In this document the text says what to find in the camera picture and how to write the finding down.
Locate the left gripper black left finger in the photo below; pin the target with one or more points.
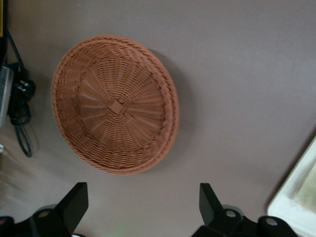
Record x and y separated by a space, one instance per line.
74 209

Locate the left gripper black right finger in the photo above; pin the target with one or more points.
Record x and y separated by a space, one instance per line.
212 214

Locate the cream plastic tray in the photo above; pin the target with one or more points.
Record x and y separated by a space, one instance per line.
284 205

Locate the round brown wicker basket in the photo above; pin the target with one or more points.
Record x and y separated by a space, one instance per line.
111 111

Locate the grey metal machine plate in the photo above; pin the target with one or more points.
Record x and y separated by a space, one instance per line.
5 96

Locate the black sealing machine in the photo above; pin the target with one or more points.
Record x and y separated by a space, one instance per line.
3 51

